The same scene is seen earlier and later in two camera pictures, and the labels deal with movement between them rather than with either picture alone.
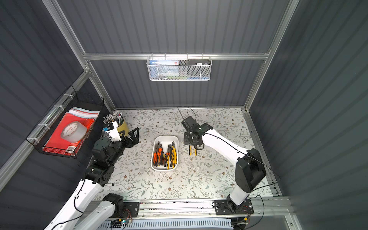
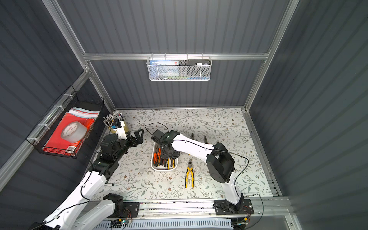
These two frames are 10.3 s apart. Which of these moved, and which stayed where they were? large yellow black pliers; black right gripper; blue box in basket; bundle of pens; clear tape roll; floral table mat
Moved: black right gripper; large yellow black pliers
Stayed: clear tape roll; bundle of pens; floral table mat; blue box in basket
